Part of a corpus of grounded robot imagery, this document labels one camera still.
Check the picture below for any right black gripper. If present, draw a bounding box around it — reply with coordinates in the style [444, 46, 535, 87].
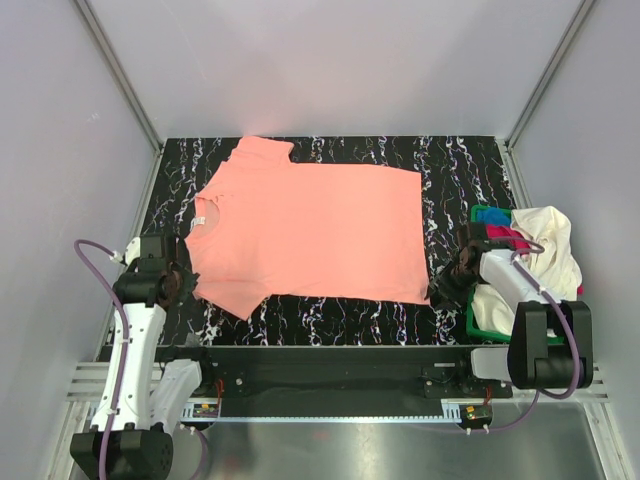
[426, 257, 483, 312]

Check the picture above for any salmon pink t-shirt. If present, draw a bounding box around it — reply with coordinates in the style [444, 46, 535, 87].
[186, 137, 429, 319]

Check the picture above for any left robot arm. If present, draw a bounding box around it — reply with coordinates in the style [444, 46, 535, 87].
[70, 234, 216, 479]

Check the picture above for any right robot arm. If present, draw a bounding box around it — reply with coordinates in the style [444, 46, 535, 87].
[425, 222, 594, 399]

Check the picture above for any green plastic basket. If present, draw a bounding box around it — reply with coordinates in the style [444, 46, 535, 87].
[465, 205, 511, 343]

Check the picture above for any magenta t-shirt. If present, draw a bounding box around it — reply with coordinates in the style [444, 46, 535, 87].
[485, 224, 528, 249]

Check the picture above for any blue t-shirt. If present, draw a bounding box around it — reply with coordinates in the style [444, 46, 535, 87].
[475, 207, 511, 227]

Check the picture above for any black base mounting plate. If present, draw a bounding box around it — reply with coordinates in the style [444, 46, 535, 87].
[155, 346, 513, 410]

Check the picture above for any cream white t-shirt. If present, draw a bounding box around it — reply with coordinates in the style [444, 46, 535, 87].
[511, 206, 582, 301]

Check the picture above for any left small controller board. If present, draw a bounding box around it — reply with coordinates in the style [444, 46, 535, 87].
[192, 403, 220, 418]

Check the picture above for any small controller board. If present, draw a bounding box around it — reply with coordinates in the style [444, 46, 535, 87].
[192, 403, 220, 418]
[464, 404, 493, 423]

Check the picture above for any right small controller board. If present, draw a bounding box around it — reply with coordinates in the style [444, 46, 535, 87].
[464, 404, 493, 423]

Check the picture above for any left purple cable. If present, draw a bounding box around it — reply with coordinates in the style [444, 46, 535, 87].
[73, 239, 211, 480]

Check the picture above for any slotted cable duct rail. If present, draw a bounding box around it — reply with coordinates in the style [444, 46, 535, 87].
[180, 400, 464, 424]

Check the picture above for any left aluminium frame post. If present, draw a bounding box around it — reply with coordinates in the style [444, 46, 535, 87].
[70, 0, 164, 154]

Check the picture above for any aluminium frame post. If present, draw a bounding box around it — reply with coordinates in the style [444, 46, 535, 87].
[70, 0, 164, 154]
[504, 0, 599, 152]

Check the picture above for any right aluminium frame post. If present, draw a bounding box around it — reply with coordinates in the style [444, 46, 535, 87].
[504, 0, 599, 152]

